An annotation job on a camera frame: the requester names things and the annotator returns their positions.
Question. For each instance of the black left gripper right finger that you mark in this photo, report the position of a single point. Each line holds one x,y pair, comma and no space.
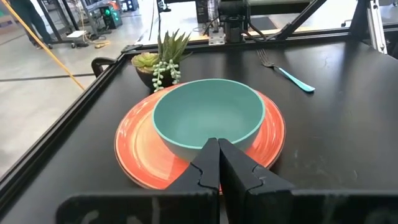
248,202

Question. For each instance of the person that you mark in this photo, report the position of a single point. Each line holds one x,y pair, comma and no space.
31,18

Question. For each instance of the computer with green light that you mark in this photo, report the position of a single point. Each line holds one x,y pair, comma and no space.
110,15

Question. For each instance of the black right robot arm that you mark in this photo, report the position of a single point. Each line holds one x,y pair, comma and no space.
233,25

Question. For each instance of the silver aluminium post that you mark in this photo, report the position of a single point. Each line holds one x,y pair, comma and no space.
376,28

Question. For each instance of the teal green bowl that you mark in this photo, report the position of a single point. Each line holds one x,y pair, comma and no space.
208,115

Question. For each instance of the red orange plate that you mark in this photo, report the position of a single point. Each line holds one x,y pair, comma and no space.
140,149

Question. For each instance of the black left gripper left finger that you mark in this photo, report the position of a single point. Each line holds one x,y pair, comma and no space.
199,205

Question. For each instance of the black aluminium table frame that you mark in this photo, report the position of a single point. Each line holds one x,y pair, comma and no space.
59,124

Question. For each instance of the silver metal bracket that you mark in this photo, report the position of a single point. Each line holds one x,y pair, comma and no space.
216,37

